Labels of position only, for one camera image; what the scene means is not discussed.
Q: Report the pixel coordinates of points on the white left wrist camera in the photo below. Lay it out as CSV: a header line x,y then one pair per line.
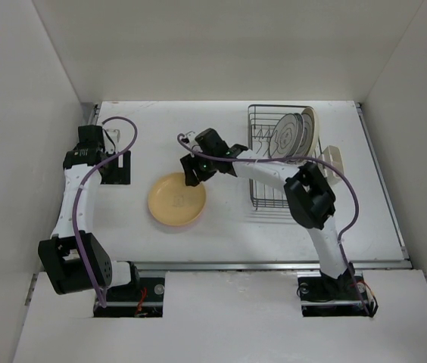
x,y
114,134

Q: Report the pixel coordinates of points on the yellow plastic plate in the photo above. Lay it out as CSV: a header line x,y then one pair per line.
x,y
170,199

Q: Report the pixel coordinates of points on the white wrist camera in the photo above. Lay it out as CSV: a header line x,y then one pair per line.
x,y
114,134
188,139

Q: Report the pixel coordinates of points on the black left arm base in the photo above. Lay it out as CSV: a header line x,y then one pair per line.
x,y
145,300

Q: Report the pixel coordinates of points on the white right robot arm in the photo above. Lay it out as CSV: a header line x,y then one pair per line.
x,y
311,200

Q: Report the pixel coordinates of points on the cream cutlery holder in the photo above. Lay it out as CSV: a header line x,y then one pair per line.
x,y
332,156

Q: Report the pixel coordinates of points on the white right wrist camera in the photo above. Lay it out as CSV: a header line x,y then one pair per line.
x,y
188,139

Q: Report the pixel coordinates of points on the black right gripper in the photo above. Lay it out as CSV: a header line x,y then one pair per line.
x,y
188,163

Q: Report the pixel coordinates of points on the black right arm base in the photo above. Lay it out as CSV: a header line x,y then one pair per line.
x,y
322,296

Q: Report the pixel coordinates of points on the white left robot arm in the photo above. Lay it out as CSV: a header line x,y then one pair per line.
x,y
72,257

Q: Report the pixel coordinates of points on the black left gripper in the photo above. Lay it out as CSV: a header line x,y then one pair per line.
x,y
119,175

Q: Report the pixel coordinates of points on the pink plastic plate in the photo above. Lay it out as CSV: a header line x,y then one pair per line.
x,y
178,225

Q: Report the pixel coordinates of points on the white plate green lettered rim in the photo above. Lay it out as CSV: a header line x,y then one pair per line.
x,y
301,144

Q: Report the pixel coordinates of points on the cream plate in rack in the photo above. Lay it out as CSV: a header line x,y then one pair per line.
x,y
313,125

